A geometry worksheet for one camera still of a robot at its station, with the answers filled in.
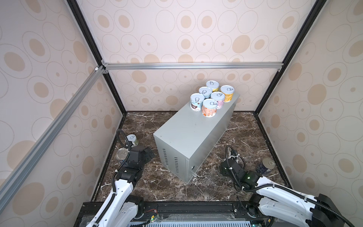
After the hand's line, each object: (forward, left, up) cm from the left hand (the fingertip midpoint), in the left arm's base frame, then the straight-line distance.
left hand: (149, 149), depth 81 cm
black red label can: (-7, -67, -4) cm, 68 cm away
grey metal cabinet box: (-8, -21, +20) cm, 30 cm away
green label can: (+14, +15, -9) cm, 22 cm away
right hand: (-5, -46, -9) cm, 47 cm away
